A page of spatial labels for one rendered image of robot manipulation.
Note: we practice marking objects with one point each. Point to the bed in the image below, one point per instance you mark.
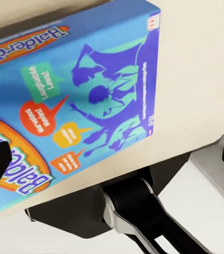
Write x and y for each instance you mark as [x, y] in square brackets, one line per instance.
[189, 100]

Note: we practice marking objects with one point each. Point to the desk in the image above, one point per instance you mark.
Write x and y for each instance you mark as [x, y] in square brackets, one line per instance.
[209, 160]

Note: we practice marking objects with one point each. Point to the board game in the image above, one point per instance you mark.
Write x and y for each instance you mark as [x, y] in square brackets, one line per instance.
[76, 91]

